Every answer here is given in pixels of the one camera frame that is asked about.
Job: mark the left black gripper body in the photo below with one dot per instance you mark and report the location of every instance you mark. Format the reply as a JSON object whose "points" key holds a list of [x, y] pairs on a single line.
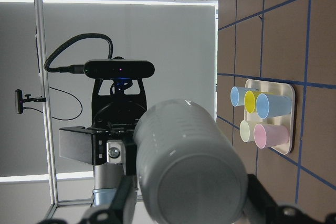
{"points": [[114, 118]]}

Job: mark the pale green cup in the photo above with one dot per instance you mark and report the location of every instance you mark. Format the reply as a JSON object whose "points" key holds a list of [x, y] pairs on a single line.
{"points": [[246, 130]]}

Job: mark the yellow cup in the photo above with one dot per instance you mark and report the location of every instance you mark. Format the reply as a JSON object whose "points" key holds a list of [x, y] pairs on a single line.
{"points": [[250, 100]]}

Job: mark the pink cup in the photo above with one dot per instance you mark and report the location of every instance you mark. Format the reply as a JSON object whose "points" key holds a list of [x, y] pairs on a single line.
{"points": [[267, 135]]}

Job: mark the small black mounted camera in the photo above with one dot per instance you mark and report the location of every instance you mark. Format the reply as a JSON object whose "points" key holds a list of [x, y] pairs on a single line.
{"points": [[19, 100]]}

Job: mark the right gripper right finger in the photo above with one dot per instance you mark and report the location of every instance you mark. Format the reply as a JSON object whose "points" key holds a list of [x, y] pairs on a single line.
{"points": [[260, 207]]}

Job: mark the white translucent cup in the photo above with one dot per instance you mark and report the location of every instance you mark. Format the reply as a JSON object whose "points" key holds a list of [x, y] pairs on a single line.
{"points": [[188, 170]]}

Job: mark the cream plastic tray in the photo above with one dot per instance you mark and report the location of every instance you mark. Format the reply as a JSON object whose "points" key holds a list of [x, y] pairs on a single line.
{"points": [[284, 120]]}

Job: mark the light blue cup middle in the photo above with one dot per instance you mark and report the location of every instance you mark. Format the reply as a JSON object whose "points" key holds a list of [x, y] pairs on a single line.
{"points": [[270, 105]]}

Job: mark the light blue cup outer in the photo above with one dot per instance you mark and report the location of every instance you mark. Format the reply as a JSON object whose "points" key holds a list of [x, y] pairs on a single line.
{"points": [[237, 95]]}

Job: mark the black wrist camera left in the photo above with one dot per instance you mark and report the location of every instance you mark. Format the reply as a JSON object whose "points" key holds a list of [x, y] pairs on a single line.
{"points": [[118, 69]]}

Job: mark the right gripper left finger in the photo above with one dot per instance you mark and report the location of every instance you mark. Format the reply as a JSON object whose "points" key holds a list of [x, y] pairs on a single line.
{"points": [[113, 205]]}

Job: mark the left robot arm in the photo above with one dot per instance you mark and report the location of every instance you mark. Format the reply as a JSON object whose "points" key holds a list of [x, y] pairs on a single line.
{"points": [[108, 143]]}

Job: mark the light blue cup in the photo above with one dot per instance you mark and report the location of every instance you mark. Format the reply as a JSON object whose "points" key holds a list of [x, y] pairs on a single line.
{"points": [[237, 95], [270, 105]]}

